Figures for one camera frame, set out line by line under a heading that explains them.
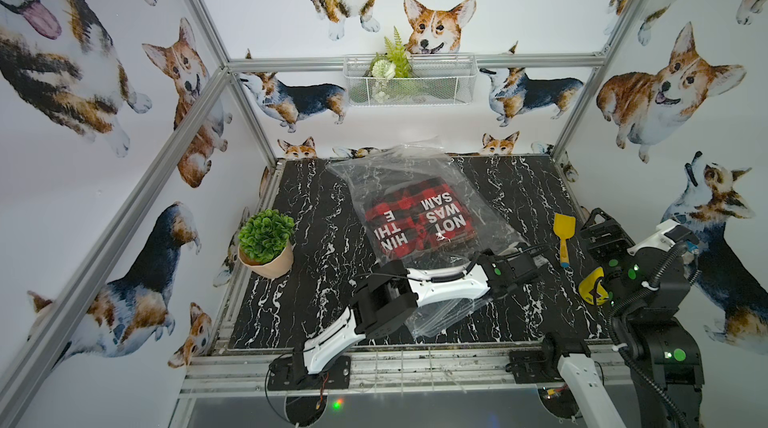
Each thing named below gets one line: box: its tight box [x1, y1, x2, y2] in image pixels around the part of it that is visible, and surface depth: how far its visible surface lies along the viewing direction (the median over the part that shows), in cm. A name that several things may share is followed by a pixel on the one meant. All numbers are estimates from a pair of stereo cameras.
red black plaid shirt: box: [364, 178, 478, 259], surface depth 94 cm
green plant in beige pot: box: [238, 209, 295, 279], surface depth 84 cm
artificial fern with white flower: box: [369, 26, 413, 103], surface depth 85 cm
